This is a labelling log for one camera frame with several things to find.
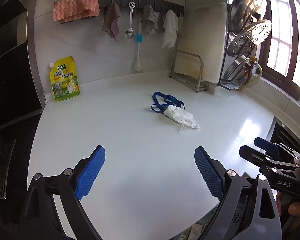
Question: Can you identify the white tissue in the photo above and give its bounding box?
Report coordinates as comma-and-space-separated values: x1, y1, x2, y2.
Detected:
163, 105, 200, 133

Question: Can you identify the blue lanyard strap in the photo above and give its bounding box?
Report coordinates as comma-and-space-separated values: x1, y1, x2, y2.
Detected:
150, 91, 185, 114

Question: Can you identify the black kitchen sink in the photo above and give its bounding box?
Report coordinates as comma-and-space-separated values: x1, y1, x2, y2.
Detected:
266, 117, 300, 153

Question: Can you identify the person's right hand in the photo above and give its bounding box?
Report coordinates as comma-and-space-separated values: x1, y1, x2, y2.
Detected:
275, 191, 300, 218

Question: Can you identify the black lid rack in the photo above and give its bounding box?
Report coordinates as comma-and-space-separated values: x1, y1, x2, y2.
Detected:
219, 4, 254, 90

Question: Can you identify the metal cutting board rack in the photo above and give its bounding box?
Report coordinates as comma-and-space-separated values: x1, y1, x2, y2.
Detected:
168, 49, 210, 94

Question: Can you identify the wooden framed window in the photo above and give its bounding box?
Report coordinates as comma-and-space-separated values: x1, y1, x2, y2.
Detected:
260, 0, 300, 98

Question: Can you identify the yellow seasoning pouch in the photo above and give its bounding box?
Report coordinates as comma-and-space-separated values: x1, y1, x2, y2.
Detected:
49, 56, 81, 102

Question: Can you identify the perforated steel steamer tray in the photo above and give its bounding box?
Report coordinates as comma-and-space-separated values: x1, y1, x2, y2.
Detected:
226, 20, 272, 57

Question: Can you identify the black stove hood unit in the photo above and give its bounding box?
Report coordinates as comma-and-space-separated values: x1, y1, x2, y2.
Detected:
0, 0, 45, 199

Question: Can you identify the blue white bottle brush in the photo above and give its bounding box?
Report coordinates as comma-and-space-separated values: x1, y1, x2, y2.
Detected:
133, 34, 143, 72

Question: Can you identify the white cutting board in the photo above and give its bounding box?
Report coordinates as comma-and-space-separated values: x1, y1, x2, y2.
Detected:
178, 2, 228, 83

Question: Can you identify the metal hanging spoon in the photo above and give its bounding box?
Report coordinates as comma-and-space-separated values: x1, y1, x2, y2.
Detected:
125, 2, 135, 40

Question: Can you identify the steel pot lid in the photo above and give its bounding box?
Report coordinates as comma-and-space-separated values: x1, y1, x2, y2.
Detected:
229, 0, 267, 35

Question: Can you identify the purple grey hanging rag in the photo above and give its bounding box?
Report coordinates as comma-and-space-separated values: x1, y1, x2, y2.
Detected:
101, 2, 120, 41

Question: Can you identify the white hanging cloth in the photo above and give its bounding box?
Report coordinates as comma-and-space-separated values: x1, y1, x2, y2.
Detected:
161, 10, 179, 49

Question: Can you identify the grey hanging cloth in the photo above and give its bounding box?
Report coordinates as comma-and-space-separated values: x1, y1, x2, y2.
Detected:
141, 5, 158, 36

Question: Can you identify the pink wavy dish cloth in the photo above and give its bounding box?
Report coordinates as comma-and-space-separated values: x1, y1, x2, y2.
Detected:
52, 0, 100, 23

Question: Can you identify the yellow gas hose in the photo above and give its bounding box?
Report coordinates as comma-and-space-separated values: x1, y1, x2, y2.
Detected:
238, 63, 264, 91

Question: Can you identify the black wall hook rail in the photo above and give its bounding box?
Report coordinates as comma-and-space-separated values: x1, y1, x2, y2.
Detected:
98, 0, 185, 16

